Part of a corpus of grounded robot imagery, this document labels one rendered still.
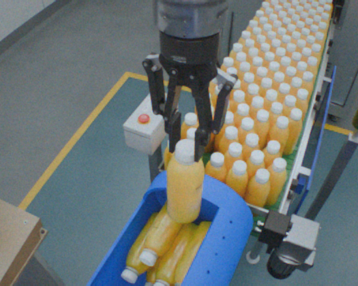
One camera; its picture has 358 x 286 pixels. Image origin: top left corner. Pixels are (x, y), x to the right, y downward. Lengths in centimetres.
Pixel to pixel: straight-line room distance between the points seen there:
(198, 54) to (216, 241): 44
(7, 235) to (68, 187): 142
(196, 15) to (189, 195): 35
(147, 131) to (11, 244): 52
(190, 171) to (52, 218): 176
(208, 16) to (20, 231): 77
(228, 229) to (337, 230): 160
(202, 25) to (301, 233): 92
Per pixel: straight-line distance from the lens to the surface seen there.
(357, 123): 111
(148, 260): 81
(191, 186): 60
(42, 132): 278
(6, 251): 97
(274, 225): 101
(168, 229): 83
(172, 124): 52
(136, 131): 108
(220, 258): 74
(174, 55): 41
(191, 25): 38
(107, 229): 214
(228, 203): 77
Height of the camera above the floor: 186
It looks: 47 degrees down
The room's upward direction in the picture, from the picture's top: straight up
